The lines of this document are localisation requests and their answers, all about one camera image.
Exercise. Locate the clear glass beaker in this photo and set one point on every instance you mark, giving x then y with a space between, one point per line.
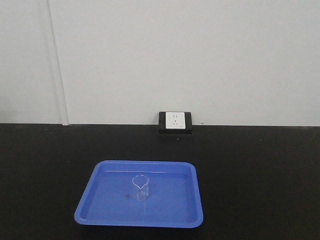
141 187

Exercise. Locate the blue plastic tray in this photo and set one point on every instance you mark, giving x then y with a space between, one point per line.
174 199

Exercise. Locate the black outlet housing box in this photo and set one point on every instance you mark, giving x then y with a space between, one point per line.
163 131

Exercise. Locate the white power outlet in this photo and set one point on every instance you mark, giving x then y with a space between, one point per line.
175 120

